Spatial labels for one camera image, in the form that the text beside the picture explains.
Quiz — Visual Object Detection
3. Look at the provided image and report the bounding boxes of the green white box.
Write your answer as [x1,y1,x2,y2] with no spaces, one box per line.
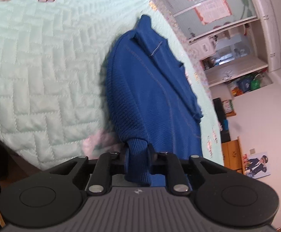
[222,100,234,115]

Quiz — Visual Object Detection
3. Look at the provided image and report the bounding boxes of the black sofa chair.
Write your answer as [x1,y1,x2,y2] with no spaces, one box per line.
[213,98,231,143]

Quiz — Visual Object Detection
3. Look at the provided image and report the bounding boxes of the white drawer cabinet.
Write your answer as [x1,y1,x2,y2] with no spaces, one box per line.
[191,37,215,60]

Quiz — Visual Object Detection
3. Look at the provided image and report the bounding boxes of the mint bee-print quilt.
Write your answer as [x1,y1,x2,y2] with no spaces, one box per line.
[0,0,222,174]

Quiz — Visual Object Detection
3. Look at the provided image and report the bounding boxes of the blue knit sweater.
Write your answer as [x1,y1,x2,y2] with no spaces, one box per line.
[106,15,203,186]

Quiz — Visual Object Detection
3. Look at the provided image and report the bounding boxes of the sliding glass wardrobe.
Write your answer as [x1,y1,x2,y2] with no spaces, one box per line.
[161,0,257,40]

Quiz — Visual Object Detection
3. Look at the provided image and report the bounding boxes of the boy in uniform poster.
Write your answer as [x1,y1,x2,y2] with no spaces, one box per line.
[243,152,271,179]

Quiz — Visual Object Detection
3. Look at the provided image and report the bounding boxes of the white door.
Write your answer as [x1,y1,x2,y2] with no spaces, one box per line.
[205,55,268,87]

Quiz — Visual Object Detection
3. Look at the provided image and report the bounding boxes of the wooden desk with drawers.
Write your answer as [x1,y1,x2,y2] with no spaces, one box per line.
[222,137,245,174]

